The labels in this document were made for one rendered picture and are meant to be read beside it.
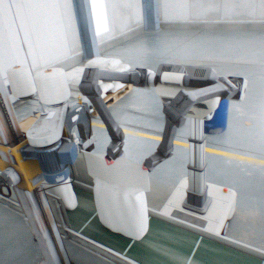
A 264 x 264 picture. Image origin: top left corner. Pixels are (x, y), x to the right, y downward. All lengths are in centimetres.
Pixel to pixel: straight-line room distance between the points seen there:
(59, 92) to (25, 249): 180
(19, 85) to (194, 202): 164
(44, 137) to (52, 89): 25
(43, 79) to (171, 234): 142
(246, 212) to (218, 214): 48
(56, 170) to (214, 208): 146
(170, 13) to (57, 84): 894
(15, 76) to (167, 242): 149
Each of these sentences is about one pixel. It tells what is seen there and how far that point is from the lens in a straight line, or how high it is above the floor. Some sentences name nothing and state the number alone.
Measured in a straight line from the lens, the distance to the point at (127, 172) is 185.
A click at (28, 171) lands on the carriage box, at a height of 116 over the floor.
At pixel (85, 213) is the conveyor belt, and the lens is 251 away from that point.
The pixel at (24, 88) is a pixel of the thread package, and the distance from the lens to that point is 175.
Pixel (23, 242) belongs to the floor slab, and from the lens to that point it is 304.
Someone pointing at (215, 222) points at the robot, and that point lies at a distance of 250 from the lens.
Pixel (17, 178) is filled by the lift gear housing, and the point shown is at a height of 114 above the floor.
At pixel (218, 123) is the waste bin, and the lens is 395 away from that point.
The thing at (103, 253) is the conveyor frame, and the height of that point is 33.
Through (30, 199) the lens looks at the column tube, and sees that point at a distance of 194.
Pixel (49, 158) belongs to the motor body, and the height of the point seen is 127.
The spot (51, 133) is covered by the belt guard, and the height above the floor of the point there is 142.
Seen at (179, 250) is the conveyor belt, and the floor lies 38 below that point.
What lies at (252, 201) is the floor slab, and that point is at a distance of 310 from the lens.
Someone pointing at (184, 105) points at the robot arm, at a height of 158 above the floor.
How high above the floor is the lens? 213
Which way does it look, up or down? 31 degrees down
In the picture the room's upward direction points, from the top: 8 degrees counter-clockwise
